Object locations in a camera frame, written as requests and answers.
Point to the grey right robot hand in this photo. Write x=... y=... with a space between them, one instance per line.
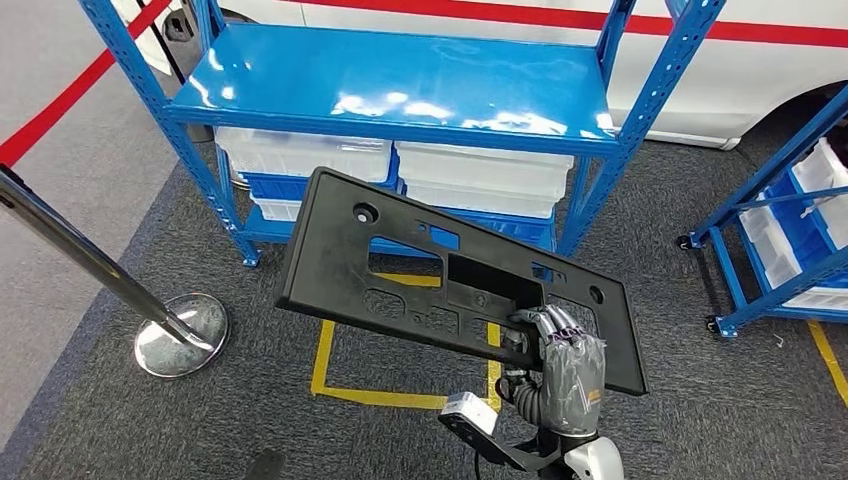
x=573 y=384

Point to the black plastic plate part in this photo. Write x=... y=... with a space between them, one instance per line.
x=331 y=265

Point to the blue shelf rack with castors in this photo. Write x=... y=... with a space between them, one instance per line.
x=768 y=169

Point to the black robot body part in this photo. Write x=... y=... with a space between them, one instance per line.
x=265 y=467

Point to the blue steel shelf rack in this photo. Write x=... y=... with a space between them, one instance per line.
x=331 y=73

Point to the yellow floor tape square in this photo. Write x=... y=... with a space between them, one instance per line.
x=378 y=397

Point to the white plastic bin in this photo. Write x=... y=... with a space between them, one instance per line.
x=298 y=156
x=278 y=210
x=768 y=258
x=477 y=202
x=484 y=169
x=821 y=175

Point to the white car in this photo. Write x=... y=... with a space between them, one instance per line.
x=696 y=79

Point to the black car tyre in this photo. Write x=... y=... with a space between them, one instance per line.
x=795 y=116

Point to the chrome barrier stanchion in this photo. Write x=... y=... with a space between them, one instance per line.
x=179 y=338

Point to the red barrier belt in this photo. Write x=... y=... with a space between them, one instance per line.
x=66 y=88
x=762 y=33

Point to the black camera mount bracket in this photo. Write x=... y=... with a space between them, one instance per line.
x=503 y=454

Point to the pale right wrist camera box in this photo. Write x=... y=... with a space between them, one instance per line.
x=467 y=411

